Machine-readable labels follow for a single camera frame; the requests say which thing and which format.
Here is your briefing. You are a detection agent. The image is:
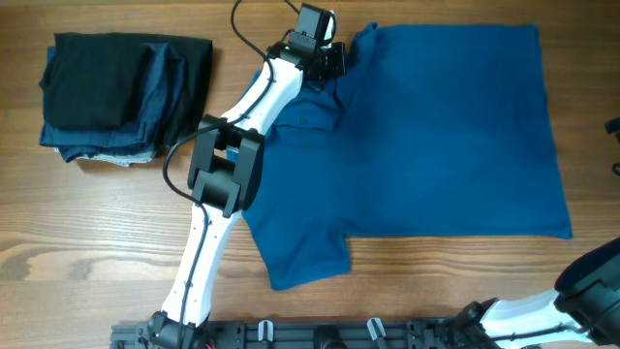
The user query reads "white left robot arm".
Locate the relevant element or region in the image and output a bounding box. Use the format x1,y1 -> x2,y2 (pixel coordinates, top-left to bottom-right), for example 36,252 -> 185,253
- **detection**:
147,42 -> 346,348

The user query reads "black folded garment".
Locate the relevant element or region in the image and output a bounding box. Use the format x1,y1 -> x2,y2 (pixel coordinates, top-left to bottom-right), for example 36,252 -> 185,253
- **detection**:
40,32 -> 213,141

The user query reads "blue polo shirt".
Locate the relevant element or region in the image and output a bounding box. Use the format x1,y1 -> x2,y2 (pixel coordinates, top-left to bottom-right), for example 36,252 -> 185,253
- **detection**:
243,22 -> 573,291

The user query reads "navy folded garment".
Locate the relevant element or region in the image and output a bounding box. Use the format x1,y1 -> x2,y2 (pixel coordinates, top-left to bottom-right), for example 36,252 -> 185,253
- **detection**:
40,44 -> 187,145

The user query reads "white folded garment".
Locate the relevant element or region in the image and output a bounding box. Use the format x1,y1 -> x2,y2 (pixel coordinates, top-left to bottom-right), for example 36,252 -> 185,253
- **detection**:
39,136 -> 181,167

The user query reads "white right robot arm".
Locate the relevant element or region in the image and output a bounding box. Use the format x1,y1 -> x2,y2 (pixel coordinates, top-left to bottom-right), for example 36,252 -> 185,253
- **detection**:
446,238 -> 619,348

